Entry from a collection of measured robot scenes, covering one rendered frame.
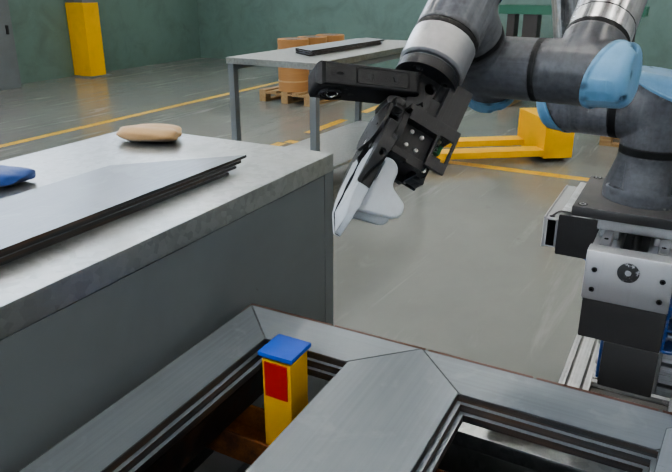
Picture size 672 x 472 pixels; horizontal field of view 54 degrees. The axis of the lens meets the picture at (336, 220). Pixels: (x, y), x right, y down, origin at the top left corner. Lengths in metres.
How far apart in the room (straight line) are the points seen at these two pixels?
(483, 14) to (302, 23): 11.57
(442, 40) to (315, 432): 0.52
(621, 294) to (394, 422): 0.47
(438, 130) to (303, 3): 11.63
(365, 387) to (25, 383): 0.46
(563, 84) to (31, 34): 10.47
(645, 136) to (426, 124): 0.64
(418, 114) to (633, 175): 0.65
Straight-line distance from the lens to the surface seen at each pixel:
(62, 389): 0.98
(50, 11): 11.26
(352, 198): 0.64
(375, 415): 0.94
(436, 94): 0.72
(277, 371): 1.01
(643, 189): 1.26
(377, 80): 0.69
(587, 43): 0.80
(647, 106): 1.24
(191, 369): 1.06
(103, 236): 1.05
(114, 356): 1.03
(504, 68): 0.82
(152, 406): 0.99
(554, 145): 5.71
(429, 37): 0.73
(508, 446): 1.19
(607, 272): 1.18
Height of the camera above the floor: 1.41
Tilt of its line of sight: 20 degrees down
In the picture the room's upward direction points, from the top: straight up
